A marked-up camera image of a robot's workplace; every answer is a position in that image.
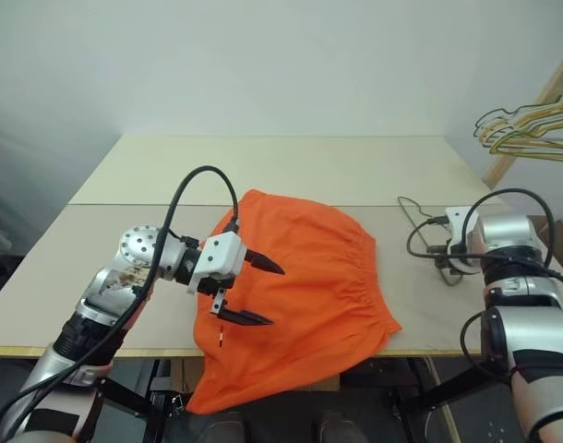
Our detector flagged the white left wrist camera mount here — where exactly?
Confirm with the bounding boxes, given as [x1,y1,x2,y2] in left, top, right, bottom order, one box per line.
[186,232,249,296]

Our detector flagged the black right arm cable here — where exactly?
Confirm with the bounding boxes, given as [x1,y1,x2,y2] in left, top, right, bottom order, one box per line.
[406,186,563,385]

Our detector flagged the dark green wire hanger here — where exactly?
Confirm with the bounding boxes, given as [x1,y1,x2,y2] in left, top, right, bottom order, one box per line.
[474,102,563,139]

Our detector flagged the dark rounded shape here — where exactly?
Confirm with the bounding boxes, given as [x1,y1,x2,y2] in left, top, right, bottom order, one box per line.
[311,407,364,443]
[188,409,287,443]

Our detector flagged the yellow wire hanger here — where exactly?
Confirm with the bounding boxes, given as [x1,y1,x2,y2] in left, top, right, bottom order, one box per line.
[479,99,563,162]

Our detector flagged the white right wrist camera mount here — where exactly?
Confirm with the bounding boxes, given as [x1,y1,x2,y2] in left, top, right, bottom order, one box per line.
[443,207,485,277]

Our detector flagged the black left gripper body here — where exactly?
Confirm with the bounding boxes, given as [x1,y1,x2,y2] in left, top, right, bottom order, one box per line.
[196,270,237,297]

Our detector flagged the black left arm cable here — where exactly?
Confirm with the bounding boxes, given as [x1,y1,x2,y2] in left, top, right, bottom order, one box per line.
[0,165,242,443]

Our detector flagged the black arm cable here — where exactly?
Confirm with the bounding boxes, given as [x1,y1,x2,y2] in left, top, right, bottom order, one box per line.
[0,165,242,443]
[406,186,563,385]

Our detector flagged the light wooden hanger rack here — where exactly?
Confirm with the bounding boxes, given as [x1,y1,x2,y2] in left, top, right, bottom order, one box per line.
[481,52,563,189]

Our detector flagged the orange shorts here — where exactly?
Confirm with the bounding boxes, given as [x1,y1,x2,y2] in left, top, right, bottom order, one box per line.
[185,187,403,415]

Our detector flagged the black metal table frame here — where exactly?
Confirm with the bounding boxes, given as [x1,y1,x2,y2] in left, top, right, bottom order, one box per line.
[95,354,514,443]

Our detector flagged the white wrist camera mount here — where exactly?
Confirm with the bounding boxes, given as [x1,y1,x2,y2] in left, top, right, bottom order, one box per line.
[186,232,249,296]
[443,207,485,277]

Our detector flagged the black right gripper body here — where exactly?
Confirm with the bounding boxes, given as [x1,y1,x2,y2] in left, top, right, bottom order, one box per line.
[426,245,452,272]

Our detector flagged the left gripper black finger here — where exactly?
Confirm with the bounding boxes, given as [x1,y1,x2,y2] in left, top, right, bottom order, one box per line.
[243,247,286,277]
[210,287,276,328]

